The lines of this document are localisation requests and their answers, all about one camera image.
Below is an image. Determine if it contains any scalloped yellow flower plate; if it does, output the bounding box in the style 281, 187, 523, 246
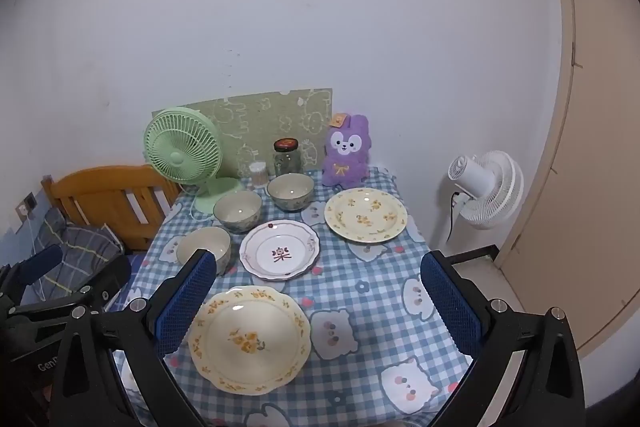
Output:
188, 286, 311, 395

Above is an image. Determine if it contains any ceramic bowl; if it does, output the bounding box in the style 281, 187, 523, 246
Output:
266, 173, 314, 212
176, 227, 231, 277
214, 190, 262, 234

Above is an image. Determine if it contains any white plate red pattern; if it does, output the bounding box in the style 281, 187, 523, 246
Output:
239, 220, 320, 282

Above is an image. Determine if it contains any beaded yellow flower plate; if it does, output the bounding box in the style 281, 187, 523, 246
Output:
324, 187, 408, 244

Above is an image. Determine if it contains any grey plaid pillow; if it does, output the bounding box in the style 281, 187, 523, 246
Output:
32, 208, 125, 301

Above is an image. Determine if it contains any wooden bed headboard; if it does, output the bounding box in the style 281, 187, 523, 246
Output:
41, 165, 180, 251

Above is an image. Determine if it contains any blue checkered tablecloth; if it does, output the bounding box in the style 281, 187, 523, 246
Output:
112, 164, 476, 427

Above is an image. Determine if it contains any green desk fan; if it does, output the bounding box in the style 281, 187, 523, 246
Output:
143, 107, 243, 215

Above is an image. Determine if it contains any toothpick container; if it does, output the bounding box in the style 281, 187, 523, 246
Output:
248, 161, 269, 187

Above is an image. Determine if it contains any white floor fan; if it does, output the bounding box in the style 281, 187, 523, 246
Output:
447, 150, 524, 230

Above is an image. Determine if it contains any glass jar black lid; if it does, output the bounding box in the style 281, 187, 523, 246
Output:
273, 138, 303, 176

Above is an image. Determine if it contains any purple plush bunny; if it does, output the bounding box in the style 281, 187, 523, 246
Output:
322, 113, 371, 190

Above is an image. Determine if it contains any wall power socket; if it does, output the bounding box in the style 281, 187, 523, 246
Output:
15, 192, 38, 222

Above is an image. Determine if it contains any green fan white cable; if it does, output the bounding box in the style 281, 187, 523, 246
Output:
188, 185, 216, 223

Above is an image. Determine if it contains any white fan power cable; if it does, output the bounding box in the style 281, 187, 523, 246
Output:
444, 189, 464, 244

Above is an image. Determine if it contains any green cartoon wall mat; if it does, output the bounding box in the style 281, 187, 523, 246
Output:
152, 86, 334, 180

